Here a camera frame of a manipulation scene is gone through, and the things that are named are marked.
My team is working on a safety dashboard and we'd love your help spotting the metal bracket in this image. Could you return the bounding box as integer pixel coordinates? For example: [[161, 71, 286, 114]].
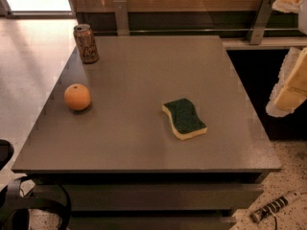
[[113, 0, 130, 35], [247, 0, 275, 45]]

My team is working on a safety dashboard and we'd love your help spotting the grey drawer cabinet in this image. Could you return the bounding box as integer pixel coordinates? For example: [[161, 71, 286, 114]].
[[12, 36, 280, 230]]

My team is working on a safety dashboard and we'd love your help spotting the white power strip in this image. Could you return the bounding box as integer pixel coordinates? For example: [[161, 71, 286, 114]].
[[250, 191, 301, 223]]

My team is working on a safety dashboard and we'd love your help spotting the metal bracket left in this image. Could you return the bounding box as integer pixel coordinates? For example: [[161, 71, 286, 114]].
[[113, 0, 130, 35]]

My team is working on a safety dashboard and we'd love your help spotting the green and yellow sponge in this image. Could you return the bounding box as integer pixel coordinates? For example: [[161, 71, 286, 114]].
[[162, 98, 207, 141]]

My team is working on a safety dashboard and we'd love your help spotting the orange soda can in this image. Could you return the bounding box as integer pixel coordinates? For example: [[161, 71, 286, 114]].
[[74, 24, 99, 64]]

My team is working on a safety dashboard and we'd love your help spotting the metal bracket right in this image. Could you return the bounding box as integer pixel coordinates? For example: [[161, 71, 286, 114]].
[[247, 0, 275, 45]]

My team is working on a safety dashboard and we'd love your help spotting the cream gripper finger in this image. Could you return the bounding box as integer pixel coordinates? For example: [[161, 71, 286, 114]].
[[266, 47, 307, 118], [272, 0, 303, 13]]

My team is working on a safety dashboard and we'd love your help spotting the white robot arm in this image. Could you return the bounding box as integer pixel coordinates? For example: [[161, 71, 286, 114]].
[[266, 0, 307, 118]]

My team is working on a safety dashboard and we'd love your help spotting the orange fruit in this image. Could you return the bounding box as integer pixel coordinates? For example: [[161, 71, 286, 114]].
[[64, 83, 91, 111]]

